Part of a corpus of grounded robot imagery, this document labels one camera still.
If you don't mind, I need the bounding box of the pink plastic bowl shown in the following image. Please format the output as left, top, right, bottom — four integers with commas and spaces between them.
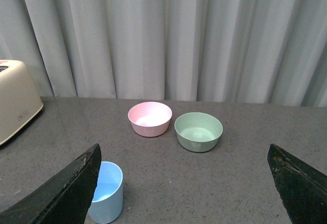
128, 101, 172, 138

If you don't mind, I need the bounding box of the light blue plastic cup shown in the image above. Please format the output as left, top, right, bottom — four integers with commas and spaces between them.
88, 161, 123, 223

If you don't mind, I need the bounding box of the green plastic bowl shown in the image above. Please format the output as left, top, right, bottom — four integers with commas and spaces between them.
174, 112, 223, 153

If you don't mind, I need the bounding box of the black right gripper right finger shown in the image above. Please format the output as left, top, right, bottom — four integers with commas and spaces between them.
267, 144, 326, 223

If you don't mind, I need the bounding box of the cream white toaster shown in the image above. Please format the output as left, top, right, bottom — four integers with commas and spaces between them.
1, 60, 43, 145

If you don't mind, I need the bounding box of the grey pleated curtain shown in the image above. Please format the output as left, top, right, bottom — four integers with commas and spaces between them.
1, 0, 326, 107

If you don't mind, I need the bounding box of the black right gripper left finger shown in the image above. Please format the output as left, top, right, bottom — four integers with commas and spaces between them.
1, 144, 102, 223

